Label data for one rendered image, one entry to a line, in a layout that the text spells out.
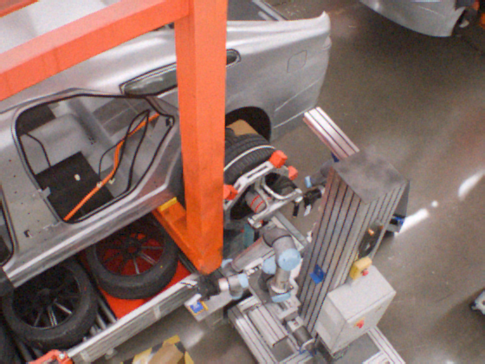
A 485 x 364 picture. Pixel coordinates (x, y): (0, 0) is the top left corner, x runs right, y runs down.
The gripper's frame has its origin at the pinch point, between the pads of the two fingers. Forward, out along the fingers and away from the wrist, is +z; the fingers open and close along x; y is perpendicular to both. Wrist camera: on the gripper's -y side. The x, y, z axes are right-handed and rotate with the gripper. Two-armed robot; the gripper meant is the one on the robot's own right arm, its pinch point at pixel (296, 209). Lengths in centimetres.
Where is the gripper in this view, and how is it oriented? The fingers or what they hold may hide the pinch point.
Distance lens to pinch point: 374.5
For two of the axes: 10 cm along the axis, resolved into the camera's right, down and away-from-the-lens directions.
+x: 6.1, 6.4, -4.6
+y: 0.4, -6.0, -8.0
